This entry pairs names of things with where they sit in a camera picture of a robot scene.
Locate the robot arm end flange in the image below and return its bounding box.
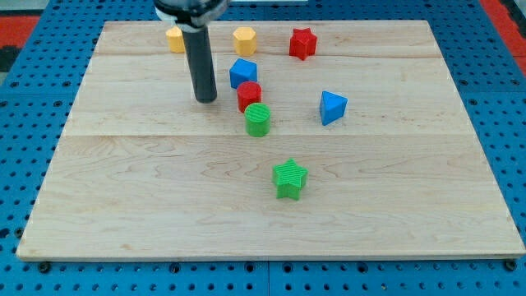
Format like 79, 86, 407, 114
153, 0, 230, 30

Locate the green star block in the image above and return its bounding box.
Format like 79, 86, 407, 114
272, 159, 308, 201

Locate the wooden board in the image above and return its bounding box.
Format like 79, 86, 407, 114
16, 21, 525, 262

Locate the red star block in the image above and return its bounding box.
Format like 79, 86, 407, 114
288, 28, 317, 60

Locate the green cylinder block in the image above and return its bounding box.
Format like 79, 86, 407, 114
244, 103, 271, 137

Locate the red cylinder block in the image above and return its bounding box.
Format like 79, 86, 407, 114
237, 81, 262, 113

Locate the blue triangle block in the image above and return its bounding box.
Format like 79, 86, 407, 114
319, 90, 348, 126

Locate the blue cube block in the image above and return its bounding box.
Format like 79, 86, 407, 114
229, 58, 258, 89

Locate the yellow hexagon block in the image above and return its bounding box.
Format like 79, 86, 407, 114
233, 26, 257, 57

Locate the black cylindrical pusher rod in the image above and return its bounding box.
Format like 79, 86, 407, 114
182, 26, 217, 104

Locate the yellow block behind rod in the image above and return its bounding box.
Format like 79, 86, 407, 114
165, 26, 186, 53

